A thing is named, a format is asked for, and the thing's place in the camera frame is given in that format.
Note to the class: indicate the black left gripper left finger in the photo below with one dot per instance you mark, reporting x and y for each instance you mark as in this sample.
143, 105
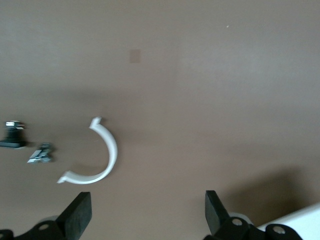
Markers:
75, 217

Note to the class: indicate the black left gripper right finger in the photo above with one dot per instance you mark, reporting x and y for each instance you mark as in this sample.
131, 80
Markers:
215, 215

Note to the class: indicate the white drawer cabinet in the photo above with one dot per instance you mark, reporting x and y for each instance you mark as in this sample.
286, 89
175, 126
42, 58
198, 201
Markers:
300, 220

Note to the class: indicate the small grey metal part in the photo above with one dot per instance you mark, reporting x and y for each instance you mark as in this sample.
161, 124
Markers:
42, 155

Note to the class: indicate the white semicircular plastic bracket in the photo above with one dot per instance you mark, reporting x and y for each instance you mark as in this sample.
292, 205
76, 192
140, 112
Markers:
112, 147

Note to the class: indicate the small black bracket part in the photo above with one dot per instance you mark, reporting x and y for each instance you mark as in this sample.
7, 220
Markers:
13, 136

